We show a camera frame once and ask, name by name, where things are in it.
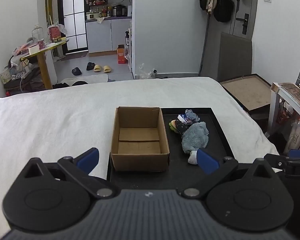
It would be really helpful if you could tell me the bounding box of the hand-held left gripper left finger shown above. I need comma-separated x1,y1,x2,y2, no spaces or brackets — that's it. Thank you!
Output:
14,148,117,200

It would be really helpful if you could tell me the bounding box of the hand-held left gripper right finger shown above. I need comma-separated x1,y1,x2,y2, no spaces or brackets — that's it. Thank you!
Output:
181,149,280,200

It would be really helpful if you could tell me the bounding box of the white cloth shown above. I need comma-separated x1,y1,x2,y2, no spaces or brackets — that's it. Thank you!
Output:
187,149,199,165

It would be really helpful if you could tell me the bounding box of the fluffy grey-blue plush toy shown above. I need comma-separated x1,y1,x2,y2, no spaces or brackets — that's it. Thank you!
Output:
181,121,210,154

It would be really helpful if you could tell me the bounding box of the black tray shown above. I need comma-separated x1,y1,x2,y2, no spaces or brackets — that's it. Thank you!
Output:
106,107,238,188

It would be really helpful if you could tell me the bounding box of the black dotted fabric pouch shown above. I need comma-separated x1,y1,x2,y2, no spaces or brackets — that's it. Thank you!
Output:
175,120,190,137

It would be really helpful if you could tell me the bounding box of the blue-grey knitted cloth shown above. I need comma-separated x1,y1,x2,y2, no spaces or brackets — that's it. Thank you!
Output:
185,109,200,123

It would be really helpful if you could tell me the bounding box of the brown cardboard box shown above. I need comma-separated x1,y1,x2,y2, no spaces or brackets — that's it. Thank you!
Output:
110,106,170,172

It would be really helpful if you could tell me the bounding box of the white side table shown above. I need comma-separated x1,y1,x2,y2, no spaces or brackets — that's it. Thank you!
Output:
269,82,300,138

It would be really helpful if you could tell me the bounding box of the black clothes pile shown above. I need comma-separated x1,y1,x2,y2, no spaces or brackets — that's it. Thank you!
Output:
52,81,88,89

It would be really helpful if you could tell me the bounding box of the framed cork board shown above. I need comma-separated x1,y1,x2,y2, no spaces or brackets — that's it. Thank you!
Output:
219,73,273,112

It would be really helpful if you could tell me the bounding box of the yellow round table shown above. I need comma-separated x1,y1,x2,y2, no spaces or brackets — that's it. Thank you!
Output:
20,39,69,90

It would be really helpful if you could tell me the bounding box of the clear plastic bag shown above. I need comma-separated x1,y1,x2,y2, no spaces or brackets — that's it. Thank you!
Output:
137,63,157,79

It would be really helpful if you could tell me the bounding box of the grey padded panel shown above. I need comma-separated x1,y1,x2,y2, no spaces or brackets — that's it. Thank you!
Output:
216,32,253,82

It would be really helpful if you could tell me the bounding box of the orange cardboard carton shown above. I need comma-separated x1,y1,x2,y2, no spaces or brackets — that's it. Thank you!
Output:
116,44,127,64

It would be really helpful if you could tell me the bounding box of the white floor stand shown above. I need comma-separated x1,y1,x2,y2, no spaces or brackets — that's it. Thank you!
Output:
52,47,65,62

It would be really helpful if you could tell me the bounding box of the pile of bags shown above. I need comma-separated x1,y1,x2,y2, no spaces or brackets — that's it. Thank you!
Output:
0,55,45,93

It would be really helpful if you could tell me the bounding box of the white kitchen cabinet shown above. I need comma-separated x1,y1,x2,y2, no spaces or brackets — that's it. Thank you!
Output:
85,17,132,54

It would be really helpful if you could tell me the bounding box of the red carton box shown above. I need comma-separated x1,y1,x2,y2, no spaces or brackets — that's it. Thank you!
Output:
47,26,62,42

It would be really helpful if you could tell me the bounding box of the clear glass jar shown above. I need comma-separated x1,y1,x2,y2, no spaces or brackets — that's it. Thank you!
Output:
31,24,44,44

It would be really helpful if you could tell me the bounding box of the black framed glass door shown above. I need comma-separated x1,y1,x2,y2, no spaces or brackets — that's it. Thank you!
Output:
59,0,88,55

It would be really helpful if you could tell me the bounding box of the black door lock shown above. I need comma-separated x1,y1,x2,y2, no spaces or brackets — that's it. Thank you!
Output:
236,13,250,35

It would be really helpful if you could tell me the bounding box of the black rice cooker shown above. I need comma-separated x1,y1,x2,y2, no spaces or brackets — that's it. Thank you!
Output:
112,4,127,17

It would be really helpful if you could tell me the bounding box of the black hanging bag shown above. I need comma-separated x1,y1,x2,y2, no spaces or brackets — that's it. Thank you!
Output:
213,0,240,23

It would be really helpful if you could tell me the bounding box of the grey door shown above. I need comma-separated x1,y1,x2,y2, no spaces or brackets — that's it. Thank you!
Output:
199,0,259,77

